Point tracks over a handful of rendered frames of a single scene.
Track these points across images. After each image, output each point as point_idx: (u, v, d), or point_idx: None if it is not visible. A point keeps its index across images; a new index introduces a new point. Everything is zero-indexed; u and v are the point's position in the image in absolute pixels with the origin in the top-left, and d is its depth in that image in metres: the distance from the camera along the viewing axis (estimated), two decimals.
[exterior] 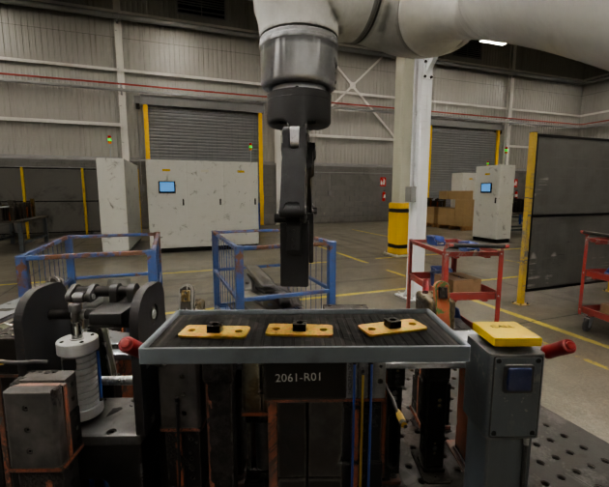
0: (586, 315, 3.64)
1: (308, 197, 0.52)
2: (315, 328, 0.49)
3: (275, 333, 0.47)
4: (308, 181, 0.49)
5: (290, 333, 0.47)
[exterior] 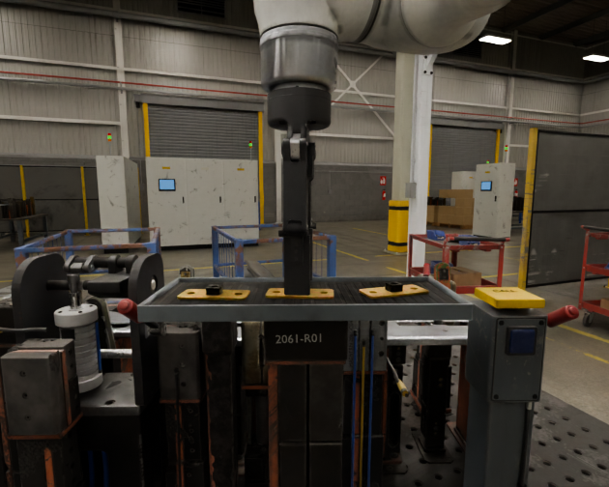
0: (586, 310, 3.63)
1: (307, 206, 0.49)
2: (316, 291, 0.48)
3: (275, 296, 0.46)
4: (307, 186, 0.48)
5: (291, 296, 0.46)
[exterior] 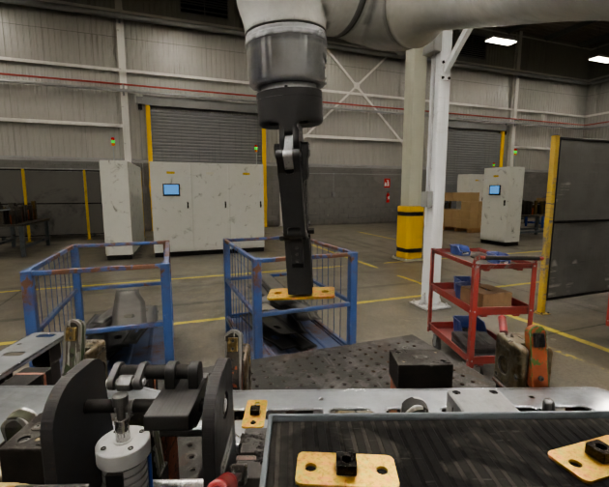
0: None
1: None
2: (317, 290, 0.48)
3: (277, 298, 0.46)
4: None
5: (292, 297, 0.46)
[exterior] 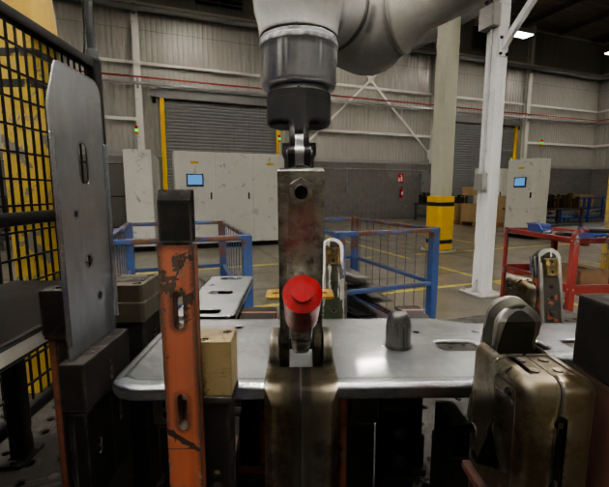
0: None
1: None
2: None
3: (276, 297, 0.46)
4: None
5: None
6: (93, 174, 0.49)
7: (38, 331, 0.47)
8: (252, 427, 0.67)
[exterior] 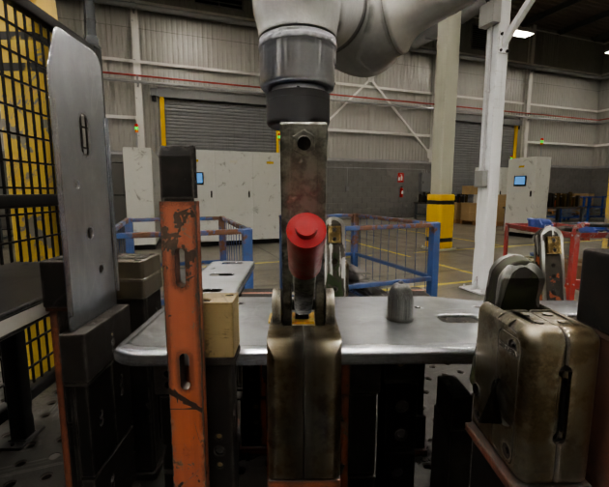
0: None
1: None
2: None
3: None
4: None
5: (294, 321, 0.47)
6: (94, 146, 0.49)
7: (39, 303, 0.47)
8: (253, 408, 0.67)
